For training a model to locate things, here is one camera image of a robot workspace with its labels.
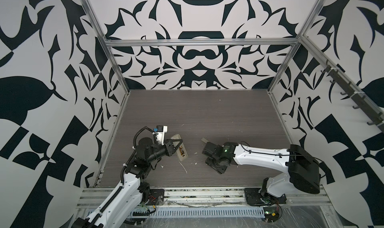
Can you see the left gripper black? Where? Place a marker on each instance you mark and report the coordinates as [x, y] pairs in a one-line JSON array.
[[169, 148]]

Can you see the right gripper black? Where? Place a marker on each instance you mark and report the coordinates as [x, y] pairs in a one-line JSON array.
[[220, 170]]

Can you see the white remote control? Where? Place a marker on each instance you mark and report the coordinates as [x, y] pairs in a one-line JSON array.
[[182, 145]]

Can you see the black AAA battery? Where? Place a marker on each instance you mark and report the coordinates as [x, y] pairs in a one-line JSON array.
[[182, 152]]

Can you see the remote battery cover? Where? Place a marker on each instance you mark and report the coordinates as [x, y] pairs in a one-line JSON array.
[[204, 140]]

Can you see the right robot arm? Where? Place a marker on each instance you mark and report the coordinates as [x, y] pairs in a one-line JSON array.
[[299, 171]]

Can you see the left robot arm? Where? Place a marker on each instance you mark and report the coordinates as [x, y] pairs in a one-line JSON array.
[[150, 145]]

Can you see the small circuit board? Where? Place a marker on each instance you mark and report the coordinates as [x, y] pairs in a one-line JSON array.
[[272, 214]]

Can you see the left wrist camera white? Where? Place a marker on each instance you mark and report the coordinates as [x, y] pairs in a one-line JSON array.
[[159, 134]]

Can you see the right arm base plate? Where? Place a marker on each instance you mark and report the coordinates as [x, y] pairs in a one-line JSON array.
[[254, 197]]

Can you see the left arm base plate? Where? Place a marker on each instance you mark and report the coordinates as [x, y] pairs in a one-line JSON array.
[[153, 197]]

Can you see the white slotted cable duct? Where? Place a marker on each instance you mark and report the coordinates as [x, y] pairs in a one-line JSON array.
[[200, 212]]

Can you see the aluminium front rail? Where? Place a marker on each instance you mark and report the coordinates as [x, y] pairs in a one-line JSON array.
[[202, 196]]

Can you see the wall hook rail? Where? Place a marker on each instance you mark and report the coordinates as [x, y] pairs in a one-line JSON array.
[[360, 98]]

